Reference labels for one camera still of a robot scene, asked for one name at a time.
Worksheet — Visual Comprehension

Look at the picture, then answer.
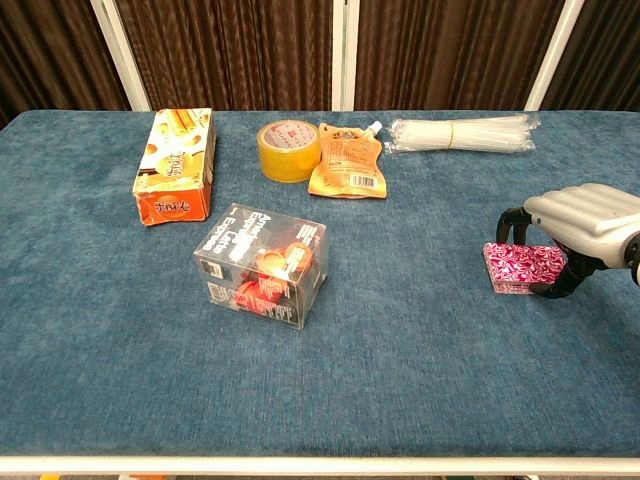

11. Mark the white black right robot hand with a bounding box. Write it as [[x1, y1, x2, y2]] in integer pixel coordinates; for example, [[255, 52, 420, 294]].
[[495, 182, 640, 301]]

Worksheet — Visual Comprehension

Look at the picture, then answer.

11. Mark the pink patterned packet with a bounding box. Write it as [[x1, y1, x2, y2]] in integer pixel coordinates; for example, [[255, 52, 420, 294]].
[[482, 241, 569, 298]]

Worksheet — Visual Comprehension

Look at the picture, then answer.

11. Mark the bundle of wrapped white straws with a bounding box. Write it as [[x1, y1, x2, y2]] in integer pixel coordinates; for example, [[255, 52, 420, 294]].
[[384, 113, 543, 157]]

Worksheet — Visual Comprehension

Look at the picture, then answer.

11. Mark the brown pleated divider panel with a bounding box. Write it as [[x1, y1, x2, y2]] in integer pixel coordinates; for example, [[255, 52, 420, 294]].
[[541, 0, 640, 112], [0, 0, 132, 127], [114, 0, 334, 112], [354, 0, 565, 112]]

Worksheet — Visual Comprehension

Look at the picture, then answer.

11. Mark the blue table cloth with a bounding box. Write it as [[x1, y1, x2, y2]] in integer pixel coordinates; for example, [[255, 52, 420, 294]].
[[0, 109, 640, 459]]

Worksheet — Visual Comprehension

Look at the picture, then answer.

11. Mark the orange spout pouch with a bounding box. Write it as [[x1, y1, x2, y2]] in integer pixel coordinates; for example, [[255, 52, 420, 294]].
[[306, 120, 390, 201]]

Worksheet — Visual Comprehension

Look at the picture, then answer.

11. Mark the yellow packing tape roll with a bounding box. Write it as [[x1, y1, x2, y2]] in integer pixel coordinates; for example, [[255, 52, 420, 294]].
[[256, 119, 323, 184]]

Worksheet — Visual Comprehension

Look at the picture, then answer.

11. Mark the clear plastic capsule box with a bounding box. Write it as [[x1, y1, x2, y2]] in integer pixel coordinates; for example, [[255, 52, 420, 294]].
[[192, 201, 330, 333]]

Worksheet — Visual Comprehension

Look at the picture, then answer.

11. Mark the orange snack box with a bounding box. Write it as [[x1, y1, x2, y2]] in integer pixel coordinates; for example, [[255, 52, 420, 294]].
[[131, 106, 218, 228]]

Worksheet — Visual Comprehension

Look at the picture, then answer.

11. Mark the white divider frame post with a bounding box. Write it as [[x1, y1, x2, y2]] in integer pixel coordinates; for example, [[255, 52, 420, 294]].
[[523, 0, 587, 112], [329, 0, 360, 112], [89, 0, 152, 112]]

